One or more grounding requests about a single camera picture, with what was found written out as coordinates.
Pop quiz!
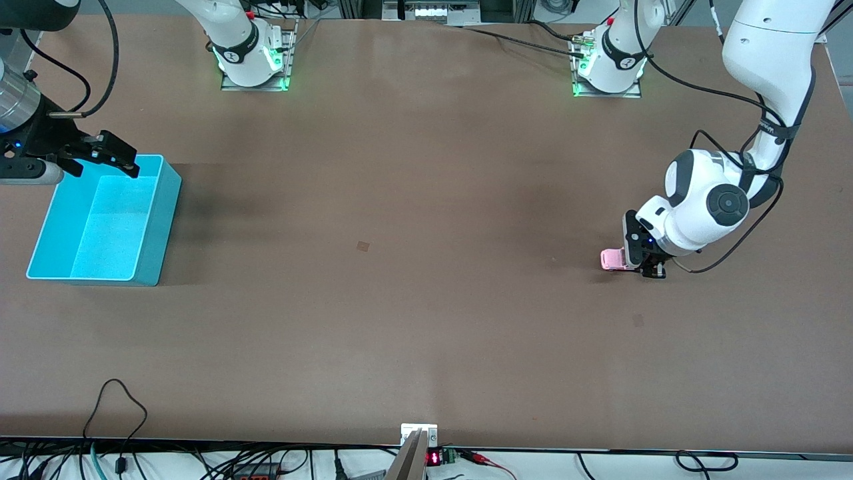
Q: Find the teal plastic bin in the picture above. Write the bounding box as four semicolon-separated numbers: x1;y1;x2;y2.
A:
25;154;183;287

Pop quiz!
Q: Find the aluminium bar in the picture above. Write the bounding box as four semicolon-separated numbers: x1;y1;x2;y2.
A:
384;429;428;480

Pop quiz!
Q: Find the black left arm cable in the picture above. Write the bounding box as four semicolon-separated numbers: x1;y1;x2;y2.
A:
632;0;824;275

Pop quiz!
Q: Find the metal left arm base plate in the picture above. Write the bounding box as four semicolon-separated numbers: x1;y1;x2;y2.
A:
570;30;644;99

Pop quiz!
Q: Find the black coiled cable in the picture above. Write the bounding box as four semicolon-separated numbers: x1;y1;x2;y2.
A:
675;451;740;473

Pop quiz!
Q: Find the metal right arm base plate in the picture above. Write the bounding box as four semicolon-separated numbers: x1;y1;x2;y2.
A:
220;19;299;93

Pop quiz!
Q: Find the red clip lead wire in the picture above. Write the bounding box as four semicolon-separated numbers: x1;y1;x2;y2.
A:
458;449;519;480

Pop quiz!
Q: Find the black table cable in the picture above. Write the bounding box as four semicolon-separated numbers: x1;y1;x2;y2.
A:
445;19;590;59

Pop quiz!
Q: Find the small metal mounting bracket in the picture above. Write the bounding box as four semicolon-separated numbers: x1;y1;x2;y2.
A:
400;423;439;448

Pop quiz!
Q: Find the thin black looped cable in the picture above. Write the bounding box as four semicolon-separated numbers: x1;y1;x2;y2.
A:
83;378;149;475

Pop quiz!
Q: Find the aluminium frame with lights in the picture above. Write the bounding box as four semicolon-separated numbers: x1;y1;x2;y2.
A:
380;0;482;27

